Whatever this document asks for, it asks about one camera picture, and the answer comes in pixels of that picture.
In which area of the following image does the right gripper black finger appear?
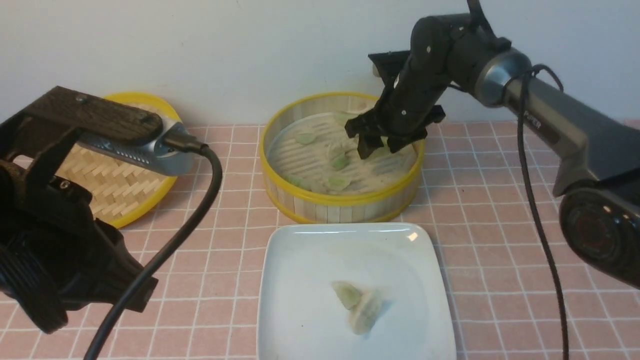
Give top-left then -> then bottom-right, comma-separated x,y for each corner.
357,134 -> 386,160
387,131 -> 428,154

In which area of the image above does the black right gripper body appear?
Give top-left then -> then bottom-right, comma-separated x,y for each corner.
345,14 -> 461,139

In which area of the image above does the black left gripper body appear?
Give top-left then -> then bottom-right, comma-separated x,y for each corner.
0,86 -> 163,334

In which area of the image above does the white steamed dumpling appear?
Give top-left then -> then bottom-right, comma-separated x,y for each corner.
348,289 -> 384,336

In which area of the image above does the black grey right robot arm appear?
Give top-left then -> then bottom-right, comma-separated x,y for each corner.
344,7 -> 640,289

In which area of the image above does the white square plate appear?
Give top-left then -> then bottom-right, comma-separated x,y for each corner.
256,222 -> 457,360

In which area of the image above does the bamboo steamer basket yellow rim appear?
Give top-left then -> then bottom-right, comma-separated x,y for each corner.
258,92 -> 425,224

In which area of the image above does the small green dumpling left back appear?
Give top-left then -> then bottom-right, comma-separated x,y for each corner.
294,132 -> 317,146

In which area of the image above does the bamboo steamer lid yellow rim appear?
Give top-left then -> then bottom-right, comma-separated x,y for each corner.
56,92 -> 182,228

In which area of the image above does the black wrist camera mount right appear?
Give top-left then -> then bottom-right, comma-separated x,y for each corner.
367,50 -> 410,87

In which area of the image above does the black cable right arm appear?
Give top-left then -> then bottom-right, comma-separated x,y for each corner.
515,63 -> 571,360

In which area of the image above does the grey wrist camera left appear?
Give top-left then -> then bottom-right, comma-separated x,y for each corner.
77,116 -> 195,177

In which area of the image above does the black camera cable left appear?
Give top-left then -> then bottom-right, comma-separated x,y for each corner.
82,131 -> 224,360

